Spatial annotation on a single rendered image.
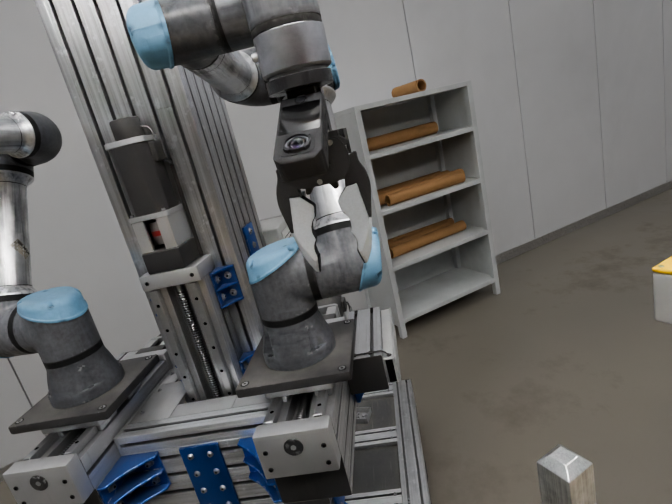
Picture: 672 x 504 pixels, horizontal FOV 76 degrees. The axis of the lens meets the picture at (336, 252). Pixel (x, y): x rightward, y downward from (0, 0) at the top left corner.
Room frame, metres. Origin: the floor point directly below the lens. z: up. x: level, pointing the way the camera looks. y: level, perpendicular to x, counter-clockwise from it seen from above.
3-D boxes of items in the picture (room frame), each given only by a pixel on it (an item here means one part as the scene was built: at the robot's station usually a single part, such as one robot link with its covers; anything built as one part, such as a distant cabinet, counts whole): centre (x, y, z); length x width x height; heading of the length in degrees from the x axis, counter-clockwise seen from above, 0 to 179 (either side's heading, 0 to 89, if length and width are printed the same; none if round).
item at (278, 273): (0.82, 0.11, 1.20); 0.13 x 0.12 x 0.14; 89
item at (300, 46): (0.49, 0.00, 1.54); 0.08 x 0.08 x 0.05
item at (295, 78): (0.50, -0.01, 1.46); 0.09 x 0.08 x 0.12; 172
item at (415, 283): (3.05, -0.64, 0.77); 0.90 x 0.45 x 1.55; 112
